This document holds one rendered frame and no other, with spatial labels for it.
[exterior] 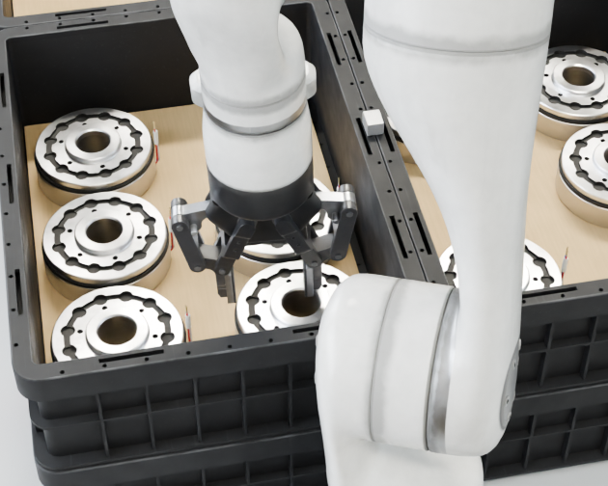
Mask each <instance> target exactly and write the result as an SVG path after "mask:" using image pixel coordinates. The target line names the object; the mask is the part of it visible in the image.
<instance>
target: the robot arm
mask: <svg viewBox="0 0 608 486"><path fill-rule="evenodd" d="M170 2H171V6H172V10H173V12H174V15H175V17H176V20H177V22H178V24H179V26H180V28H181V31H182V33H183V35H184V37H185V39H186V41H187V44H188V46H189V48H190V50H191V52H192V54H193V56H194V57H195V59H196V61H197V63H198V65H199V68H198V69H197V70H196V71H194V72H193V73H192V74H191V75H190V78H189V82H190V90H191V97H192V101H193V102H194V103H195V104H196V105H198V106H200V107H202V108H204V111H203V137H204V145H205V153H206V161H207V176H208V185H209V192H208V193H207V196H206V199H205V200H204V201H203V202H194V203H191V204H188V203H187V201H186V200H185V199H183V198H174V199H172V200H171V229H172V231H173V233H174V235H175V237H176V239H177V241H178V243H179V245H180V249H181V251H182V253H183V255H184V257H185V260H186V262H187V264H188V266H189V268H190V270H191V271H193V272H196V273H199V272H203V271H204V270H205V269H209V270H212V271H213V272H214V273H215V277H216V284H217V292H218V295H219V296H220V297H221V298H222V297H227V299H228V304H232V303H236V295H235V273H234V263H235V260H236V259H237V260H239V259H240V257H241V255H242V253H243V251H244V249H245V247H246V246H255V245H260V244H262V243H276V244H278V243H288V244H289V245H290V247H291V248H292V250H293V251H294V252H295V254H296V255H300V256H301V257H302V262H303V281H304V291H305V297H312V296H314V289H320V288H321V286H322V273H321V265H322V264H323V262H324V261H326V260H327V259H329V258H331V259H333V260H336V261H339V260H343V259H344V258H345V256H346V253H347V249H348V245H349V242H350V238H351V235H352V232H353V228H354V225H355V221H356V217H357V214H358V212H357V205H356V199H355V192H354V187H353V186H352V185H351V184H343V185H341V186H340V187H339V189H338V192H321V191H320V190H319V188H318V186H317V185H316V184H315V183H314V164H313V140H312V121H311V115H310V110H309V106H308V101H307V99H308V98H310V97H312V96H313V95H314V94H315V93H316V91H317V77H316V68H315V67H314V65H312V64H311V63H309V62H307V61H305V55H304V48H303V43H302V39H301V38H300V35H299V33H298V31H297V29H296V28H295V26H294V25H293V24H292V22H290V21H289V20H288V19H287V18H286V17H285V16H283V15H282V14H280V10H281V6H282V5H283V3H284V2H285V0H170ZM553 7H554V0H365V7H364V24H363V49H364V57H365V61H366V64H367V68H368V71H369V74H370V77H371V79H372V81H373V85H374V88H375V90H376V92H377V94H378V96H379V98H380V100H381V102H382V104H383V106H384V108H385V110H386V112H387V114H388V116H389V117H390V119H391V121H392V123H393V125H394V126H395V128H396V129H397V131H398V132H399V134H400V136H401V138H402V140H403V142H404V143H405V145H406V147H407V148H408V150H409V152H410V153H411V155H412V157H413V158H414V160H415V162H416V163H417V165H418V167H419V168H420V170H421V172H422V174H423V176H424V177H425V179H426V181H427V183H428V186H429V188H430V190H431V192H432V193H433V196H434V197H435V199H436V201H437V204H438V206H439V208H440V211H441V213H442V216H443V219H444V221H445V224H446V227H447V230H448V233H449V236H450V239H451V243H452V247H453V251H454V256H455V261H456V271H457V279H458V286H459V287H456V288H455V287H454V286H450V285H444V284H438V283H426V282H419V281H413V280H407V279H401V278H393V277H387V276H381V275H375V274H356V275H352V276H350V277H349V278H347V279H345V280H344V281H342V282H341V283H340V284H339V285H338V286H337V288H336V289H335V290H334V292H333V293H332V295H331V297H330V299H329V301H328V303H327V305H326V307H325V310H324V312H323V315H322V319H321V321H320V325H319V330H318V335H317V337H316V347H317V351H316V372H315V384H316V387H317V399H318V413H319V420H320V426H321V432H322V438H323V445H324V452H325V460H326V471H327V480H328V485H329V486H483V485H484V471H483V463H482V459H481V456H482V455H485V454H487V453H488V452H489V451H491V450H492V449H493V448H494V447H496V446H497V444H498V443H499V441H500V439H501V438H502V436H503V434H504V432H505V430H506V427H507V424H508V422H509V420H510V418H511V407H512V403H513V401H514V397H515V385H516V377H517V366H518V361H519V357H518V352H519V350H520V346H521V339H520V320H521V301H522V283H523V264H524V247H525V229H526V212H527V201H528V189H529V180H530V172H531V163H532V155H533V148H534V141H535V134H536V127H537V121H538V114H539V103H540V96H541V90H542V83H543V76H544V71H545V64H546V58H547V51H548V44H549V39H550V32H551V24H552V15H553ZM321 209H324V210H325V211H326V212H327V217H328V218H329V219H330V223H329V227H328V231H327V234H325V235H322V236H318V234H317V233H316V232H315V230H314V229H313V227H312V226H311V224H310V221H311V220H312V219H313V218H314V217H315V216H316V215H317V214H318V213H319V211H320V210H321ZM206 218H208V219H209V220H210V221H211V222H212V223H213V224H214V225H215V226H217V227H218V228H220V232H219V234H218V236H217V238H216V240H215V243H214V245H207V244H205V241H204V239H203V237H202V235H201V233H200V229H201V228H202V222H203V221H204V220H205V219H206Z"/></svg>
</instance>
